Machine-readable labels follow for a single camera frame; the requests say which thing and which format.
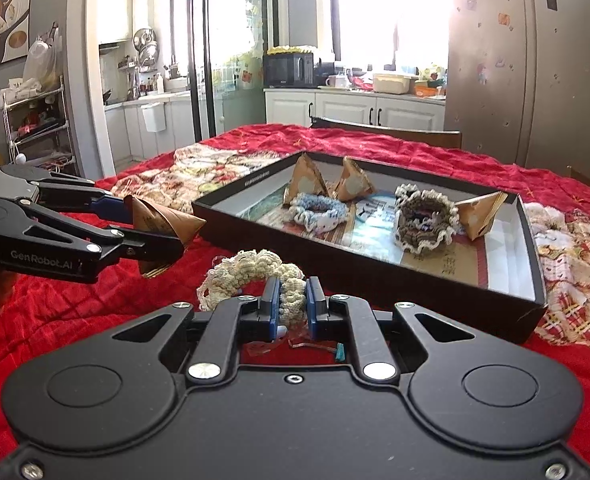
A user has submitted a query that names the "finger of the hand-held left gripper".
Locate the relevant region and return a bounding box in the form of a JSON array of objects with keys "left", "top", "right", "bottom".
[
  {"left": 20, "top": 199, "right": 186, "bottom": 267},
  {"left": 1, "top": 162, "right": 127, "bottom": 217}
]

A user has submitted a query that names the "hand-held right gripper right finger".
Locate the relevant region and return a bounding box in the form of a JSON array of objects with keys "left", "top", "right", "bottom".
[{"left": 306, "top": 275, "right": 478, "bottom": 382}]

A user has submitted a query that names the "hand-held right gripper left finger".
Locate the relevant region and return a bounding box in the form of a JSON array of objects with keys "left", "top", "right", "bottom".
[{"left": 110, "top": 275, "right": 282, "bottom": 384}]

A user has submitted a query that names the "brown triangular snack packet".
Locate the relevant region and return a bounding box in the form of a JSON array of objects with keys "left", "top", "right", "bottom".
[
  {"left": 455, "top": 191, "right": 510, "bottom": 240},
  {"left": 125, "top": 195, "right": 207, "bottom": 278},
  {"left": 332, "top": 156, "right": 376, "bottom": 203},
  {"left": 282, "top": 152, "right": 328, "bottom": 208}
]

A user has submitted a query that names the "long black cardboard box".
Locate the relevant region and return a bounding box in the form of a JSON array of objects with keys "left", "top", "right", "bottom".
[{"left": 191, "top": 150, "right": 548, "bottom": 346}]

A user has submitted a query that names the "blue and white crochet scrunchie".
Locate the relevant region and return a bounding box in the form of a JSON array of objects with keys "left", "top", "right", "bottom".
[{"left": 287, "top": 191, "right": 348, "bottom": 233}]

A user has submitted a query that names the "brown crochet scrunchie cream edge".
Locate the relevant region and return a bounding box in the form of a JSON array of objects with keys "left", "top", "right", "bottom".
[{"left": 395, "top": 185, "right": 460, "bottom": 226}]

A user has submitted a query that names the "red printed blanket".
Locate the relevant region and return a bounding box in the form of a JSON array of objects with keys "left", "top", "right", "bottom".
[{"left": 0, "top": 122, "right": 590, "bottom": 471}]

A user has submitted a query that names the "white trash bin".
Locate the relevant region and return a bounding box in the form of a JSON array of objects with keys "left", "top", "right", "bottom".
[{"left": 140, "top": 101, "right": 168, "bottom": 133}]

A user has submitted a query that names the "metal storage rack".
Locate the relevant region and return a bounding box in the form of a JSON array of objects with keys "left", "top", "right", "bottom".
[{"left": 0, "top": 74, "right": 79, "bottom": 177}]

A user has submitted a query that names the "dark crochet scrunchie white edge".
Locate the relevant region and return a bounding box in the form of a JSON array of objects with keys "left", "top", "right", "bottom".
[{"left": 397, "top": 217, "right": 456, "bottom": 261}]

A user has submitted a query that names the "white plastic bag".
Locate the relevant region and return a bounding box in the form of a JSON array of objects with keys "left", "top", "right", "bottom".
[{"left": 22, "top": 35, "right": 59, "bottom": 91}]

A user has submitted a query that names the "white kitchen cabinet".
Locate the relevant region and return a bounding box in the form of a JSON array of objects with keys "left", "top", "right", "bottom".
[{"left": 264, "top": 87, "right": 447, "bottom": 133}]

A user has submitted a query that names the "black microwave oven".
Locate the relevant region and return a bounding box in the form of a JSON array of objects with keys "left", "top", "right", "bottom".
[{"left": 263, "top": 52, "right": 316, "bottom": 89}]

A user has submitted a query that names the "beige plastic basin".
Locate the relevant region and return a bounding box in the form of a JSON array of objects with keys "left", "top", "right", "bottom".
[{"left": 372, "top": 73, "right": 419, "bottom": 94}]

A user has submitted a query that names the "silver refrigerator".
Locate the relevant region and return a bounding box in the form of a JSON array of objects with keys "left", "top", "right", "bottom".
[{"left": 444, "top": 0, "right": 590, "bottom": 186}]

